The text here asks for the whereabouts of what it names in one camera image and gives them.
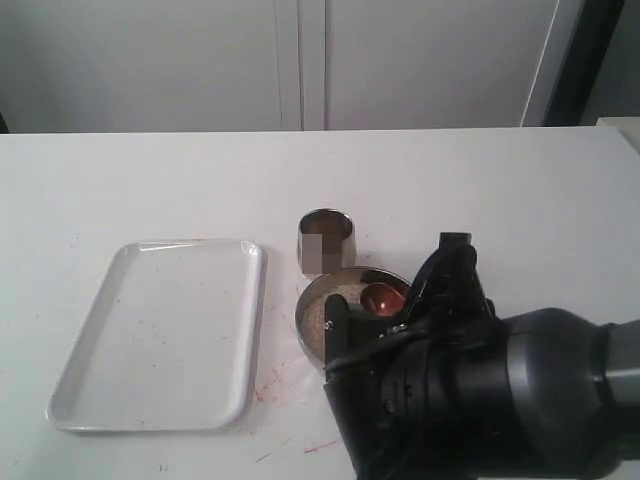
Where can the brown wooden spoon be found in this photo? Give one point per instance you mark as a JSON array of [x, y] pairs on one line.
[[381, 299]]

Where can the steel bowl of rice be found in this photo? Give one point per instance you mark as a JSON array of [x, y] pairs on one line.
[[323, 283]]

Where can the white rectangular plastic tray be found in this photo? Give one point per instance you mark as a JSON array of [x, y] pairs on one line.
[[169, 342]]

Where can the small steel cup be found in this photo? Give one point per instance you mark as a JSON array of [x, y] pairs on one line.
[[326, 242]]

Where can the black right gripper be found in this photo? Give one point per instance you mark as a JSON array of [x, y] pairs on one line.
[[427, 400]]

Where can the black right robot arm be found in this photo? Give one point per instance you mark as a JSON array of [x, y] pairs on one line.
[[571, 395]]

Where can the white rice heap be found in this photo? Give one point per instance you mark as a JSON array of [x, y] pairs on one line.
[[313, 319]]

